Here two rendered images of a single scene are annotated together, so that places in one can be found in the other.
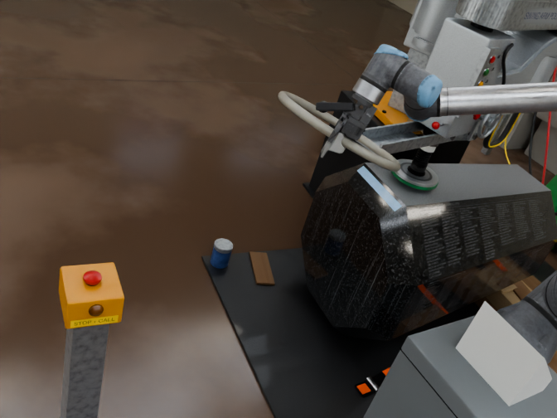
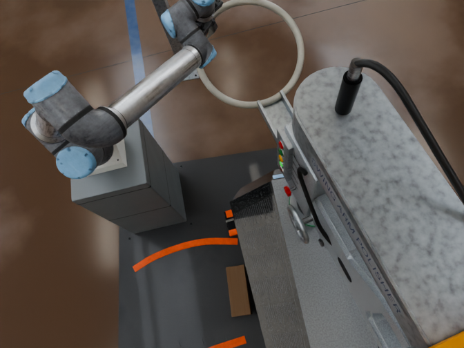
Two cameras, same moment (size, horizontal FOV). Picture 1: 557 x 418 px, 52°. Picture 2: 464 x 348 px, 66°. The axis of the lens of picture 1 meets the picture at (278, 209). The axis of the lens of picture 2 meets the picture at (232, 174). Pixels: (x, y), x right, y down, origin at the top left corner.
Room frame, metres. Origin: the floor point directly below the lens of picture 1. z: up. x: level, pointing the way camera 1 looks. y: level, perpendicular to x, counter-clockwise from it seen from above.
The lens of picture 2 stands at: (2.40, -1.03, 2.49)
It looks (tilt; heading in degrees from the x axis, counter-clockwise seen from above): 68 degrees down; 135
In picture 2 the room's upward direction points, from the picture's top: 19 degrees counter-clockwise
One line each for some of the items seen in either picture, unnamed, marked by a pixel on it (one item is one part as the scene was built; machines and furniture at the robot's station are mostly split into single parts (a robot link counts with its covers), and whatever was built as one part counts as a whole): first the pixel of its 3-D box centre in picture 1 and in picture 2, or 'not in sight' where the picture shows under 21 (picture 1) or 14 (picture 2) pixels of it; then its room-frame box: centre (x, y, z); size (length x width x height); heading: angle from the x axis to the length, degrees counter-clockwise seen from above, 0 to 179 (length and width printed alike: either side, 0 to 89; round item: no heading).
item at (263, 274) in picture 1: (261, 268); not in sight; (2.43, -0.01, 0.02); 0.25 x 0.10 x 0.01; 21
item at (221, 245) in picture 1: (221, 253); not in sight; (2.38, 0.22, 0.08); 0.10 x 0.10 x 0.13
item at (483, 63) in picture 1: (477, 83); (285, 156); (2.22, -0.58, 1.38); 0.08 x 0.03 x 0.28; 141
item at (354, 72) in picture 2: not in sight; (349, 88); (2.35, -0.54, 1.78); 0.04 x 0.04 x 0.17
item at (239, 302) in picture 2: not in sight; (239, 290); (2.12, -1.04, 0.07); 0.30 x 0.12 x 0.12; 125
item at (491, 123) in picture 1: (482, 118); (306, 219); (2.36, -0.71, 1.20); 0.15 x 0.10 x 0.15; 141
